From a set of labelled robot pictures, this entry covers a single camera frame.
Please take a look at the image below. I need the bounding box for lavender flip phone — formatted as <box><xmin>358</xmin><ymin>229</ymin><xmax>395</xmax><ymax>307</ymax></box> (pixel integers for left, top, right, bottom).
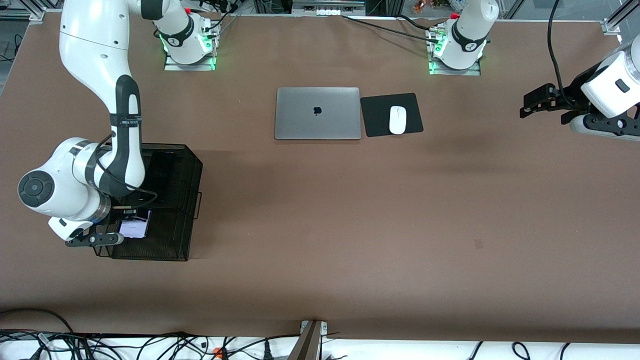
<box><xmin>118</xmin><ymin>210</ymin><xmax>152</xmax><ymax>239</ymax></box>

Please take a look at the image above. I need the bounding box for long black smartphone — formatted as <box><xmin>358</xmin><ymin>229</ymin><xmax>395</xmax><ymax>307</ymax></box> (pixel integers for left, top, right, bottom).
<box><xmin>145</xmin><ymin>150</ymin><xmax>177</xmax><ymax>206</ymax></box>

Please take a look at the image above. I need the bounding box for white computer mouse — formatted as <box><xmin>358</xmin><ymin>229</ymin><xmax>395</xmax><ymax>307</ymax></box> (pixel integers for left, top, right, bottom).
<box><xmin>389</xmin><ymin>105</ymin><xmax>407</xmax><ymax>135</ymax></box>

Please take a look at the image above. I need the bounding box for black mouse pad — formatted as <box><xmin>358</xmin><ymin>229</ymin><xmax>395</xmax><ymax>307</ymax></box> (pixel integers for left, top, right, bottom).
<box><xmin>360</xmin><ymin>92</ymin><xmax>424</xmax><ymax>138</ymax></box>

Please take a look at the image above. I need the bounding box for silver closed laptop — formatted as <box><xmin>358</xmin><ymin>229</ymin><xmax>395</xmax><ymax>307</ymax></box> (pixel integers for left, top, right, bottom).
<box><xmin>274</xmin><ymin>87</ymin><xmax>362</xmax><ymax>141</ymax></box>

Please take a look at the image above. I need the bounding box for white power strip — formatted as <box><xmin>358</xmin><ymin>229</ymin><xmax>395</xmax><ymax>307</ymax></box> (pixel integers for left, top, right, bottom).
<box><xmin>292</xmin><ymin>0</ymin><xmax>366</xmax><ymax>17</ymax></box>

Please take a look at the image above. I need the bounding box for black wire mesh organizer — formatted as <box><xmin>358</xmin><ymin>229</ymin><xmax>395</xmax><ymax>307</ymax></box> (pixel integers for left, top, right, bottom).
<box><xmin>92</xmin><ymin>143</ymin><xmax>203</xmax><ymax>262</ymax></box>

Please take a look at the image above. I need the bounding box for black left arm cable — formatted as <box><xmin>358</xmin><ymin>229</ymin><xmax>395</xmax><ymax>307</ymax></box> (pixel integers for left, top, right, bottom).
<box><xmin>547</xmin><ymin>0</ymin><xmax>581</xmax><ymax>108</ymax></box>

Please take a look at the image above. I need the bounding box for aluminium frame corner profile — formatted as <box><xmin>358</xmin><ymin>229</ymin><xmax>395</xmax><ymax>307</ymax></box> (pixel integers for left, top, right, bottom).
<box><xmin>0</xmin><ymin>0</ymin><xmax>47</xmax><ymax>23</ymax></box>
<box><xmin>601</xmin><ymin>0</ymin><xmax>640</xmax><ymax>36</ymax></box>

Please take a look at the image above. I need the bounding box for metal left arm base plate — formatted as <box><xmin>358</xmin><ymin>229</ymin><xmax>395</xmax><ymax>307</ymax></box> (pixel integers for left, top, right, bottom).
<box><xmin>429</xmin><ymin>59</ymin><xmax>482</xmax><ymax>77</ymax></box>

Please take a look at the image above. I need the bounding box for black arched floor cable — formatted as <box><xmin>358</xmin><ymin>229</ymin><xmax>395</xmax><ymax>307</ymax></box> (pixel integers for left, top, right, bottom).
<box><xmin>0</xmin><ymin>308</ymin><xmax>76</xmax><ymax>335</ymax></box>

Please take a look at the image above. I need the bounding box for black tangled floor cable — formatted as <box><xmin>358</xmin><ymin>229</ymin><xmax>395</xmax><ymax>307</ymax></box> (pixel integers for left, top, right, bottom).
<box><xmin>75</xmin><ymin>331</ymin><xmax>213</xmax><ymax>360</ymax></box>

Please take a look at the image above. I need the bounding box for short black table cable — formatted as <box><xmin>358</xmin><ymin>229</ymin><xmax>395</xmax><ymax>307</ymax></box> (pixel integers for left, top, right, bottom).
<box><xmin>397</xmin><ymin>14</ymin><xmax>433</xmax><ymax>30</ymax></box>

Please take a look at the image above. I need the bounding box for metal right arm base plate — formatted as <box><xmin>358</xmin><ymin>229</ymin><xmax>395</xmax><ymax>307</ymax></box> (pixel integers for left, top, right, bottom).
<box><xmin>164</xmin><ymin>52</ymin><xmax>217</xmax><ymax>72</ymax></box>

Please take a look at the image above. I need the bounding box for long black table cable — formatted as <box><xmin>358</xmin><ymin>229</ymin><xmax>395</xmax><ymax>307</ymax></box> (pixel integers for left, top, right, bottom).
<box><xmin>341</xmin><ymin>15</ymin><xmax>441</xmax><ymax>42</ymax></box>

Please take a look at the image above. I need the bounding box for black base cable bundle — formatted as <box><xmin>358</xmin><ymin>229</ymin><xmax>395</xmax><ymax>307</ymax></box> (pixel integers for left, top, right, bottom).
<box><xmin>197</xmin><ymin>0</ymin><xmax>241</xmax><ymax>38</ymax></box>

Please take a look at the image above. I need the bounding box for grey metal camera post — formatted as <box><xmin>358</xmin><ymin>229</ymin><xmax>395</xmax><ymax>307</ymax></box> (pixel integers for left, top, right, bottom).
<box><xmin>287</xmin><ymin>320</ymin><xmax>329</xmax><ymax>360</ymax></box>

